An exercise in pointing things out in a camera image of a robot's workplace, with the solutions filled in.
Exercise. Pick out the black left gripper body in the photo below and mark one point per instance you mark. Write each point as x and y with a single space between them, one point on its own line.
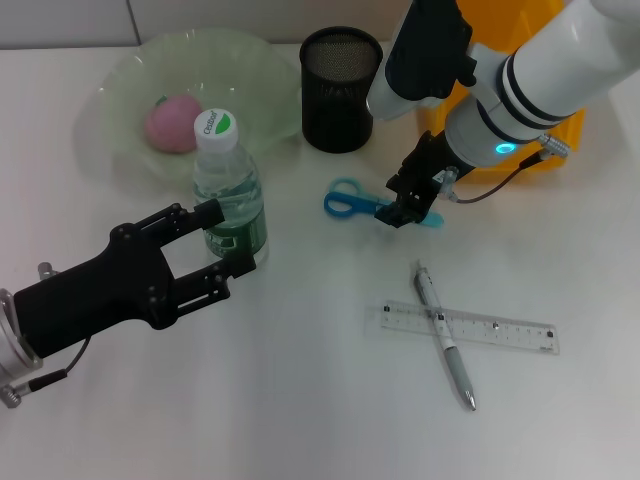
95 300

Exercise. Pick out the green glass fruit plate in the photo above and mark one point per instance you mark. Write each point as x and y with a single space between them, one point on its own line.
250 80

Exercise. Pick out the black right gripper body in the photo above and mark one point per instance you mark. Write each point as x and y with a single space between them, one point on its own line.
425 165

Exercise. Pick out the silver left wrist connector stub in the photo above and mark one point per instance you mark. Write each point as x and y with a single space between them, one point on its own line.
47 270

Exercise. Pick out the grey white ballpoint pen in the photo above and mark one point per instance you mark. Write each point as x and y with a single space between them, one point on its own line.
455 360

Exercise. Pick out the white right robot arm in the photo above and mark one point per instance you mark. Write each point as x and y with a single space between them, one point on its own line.
550 65

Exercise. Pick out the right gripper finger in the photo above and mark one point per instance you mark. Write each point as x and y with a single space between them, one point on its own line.
395 215
420 207

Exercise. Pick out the clear plastic ruler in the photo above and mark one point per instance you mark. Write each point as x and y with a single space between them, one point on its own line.
500 332

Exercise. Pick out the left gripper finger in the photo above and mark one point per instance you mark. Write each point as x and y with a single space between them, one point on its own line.
240 265
207 212

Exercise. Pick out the pink toy peach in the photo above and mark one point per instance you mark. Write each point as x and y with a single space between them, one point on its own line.
170 127

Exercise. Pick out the blue scissors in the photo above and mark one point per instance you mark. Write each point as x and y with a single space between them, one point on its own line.
345 205

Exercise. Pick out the clear water bottle green label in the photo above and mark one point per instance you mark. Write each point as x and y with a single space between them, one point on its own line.
225 175

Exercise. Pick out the yellow plastic bin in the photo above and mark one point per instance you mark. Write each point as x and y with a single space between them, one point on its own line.
565 135

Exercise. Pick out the black mesh pen holder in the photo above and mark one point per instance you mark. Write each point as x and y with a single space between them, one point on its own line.
335 115

